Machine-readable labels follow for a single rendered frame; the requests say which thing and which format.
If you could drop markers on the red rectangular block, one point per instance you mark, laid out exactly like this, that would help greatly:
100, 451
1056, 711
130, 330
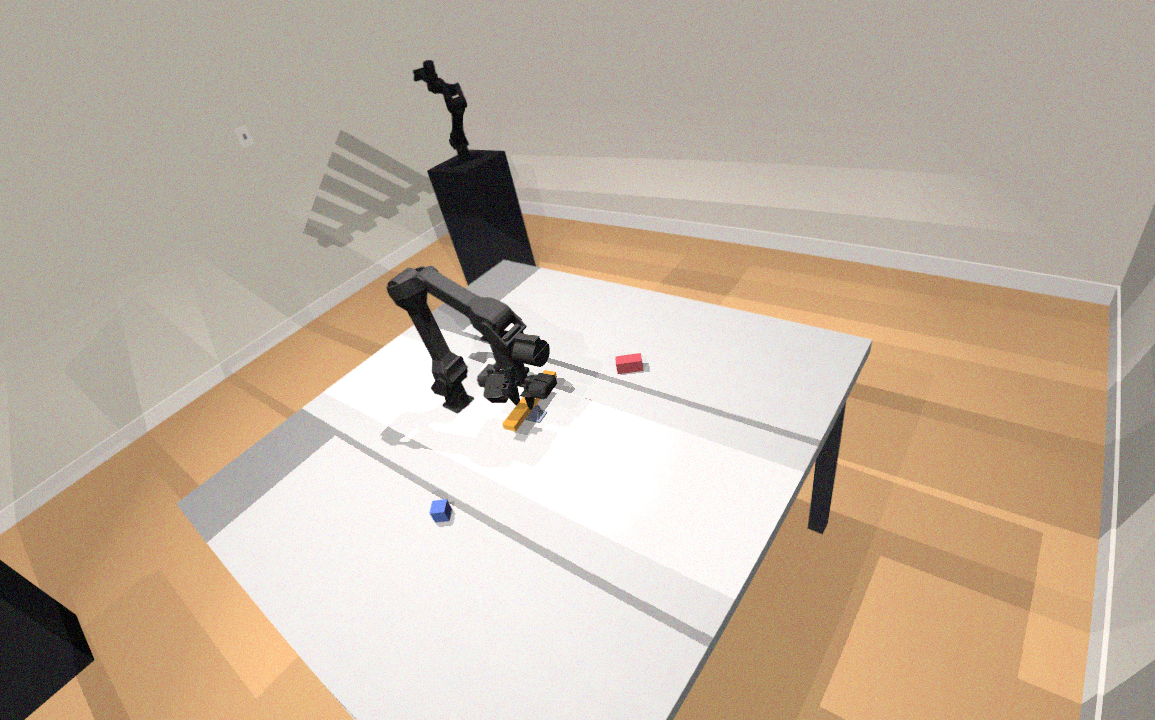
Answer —
629, 363

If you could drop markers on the blue cube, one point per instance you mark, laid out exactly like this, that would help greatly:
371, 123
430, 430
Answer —
440, 510

